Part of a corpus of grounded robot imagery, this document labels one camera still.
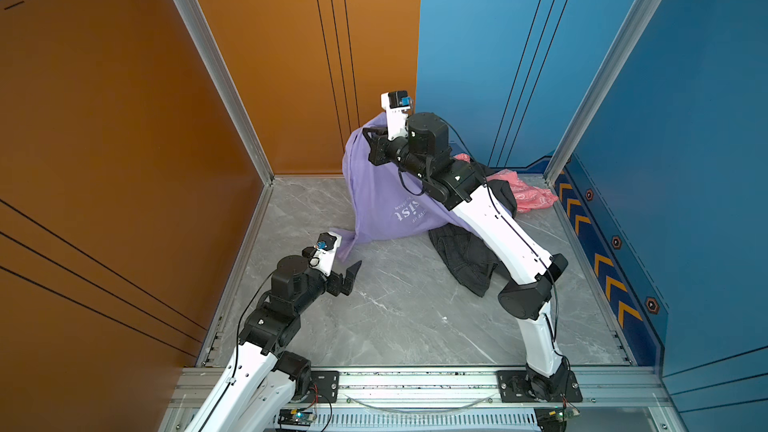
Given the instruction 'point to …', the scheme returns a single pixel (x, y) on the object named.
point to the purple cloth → (383, 203)
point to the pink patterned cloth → (526, 197)
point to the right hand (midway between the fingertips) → (361, 130)
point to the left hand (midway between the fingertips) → (343, 252)
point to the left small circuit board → (295, 417)
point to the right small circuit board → (554, 419)
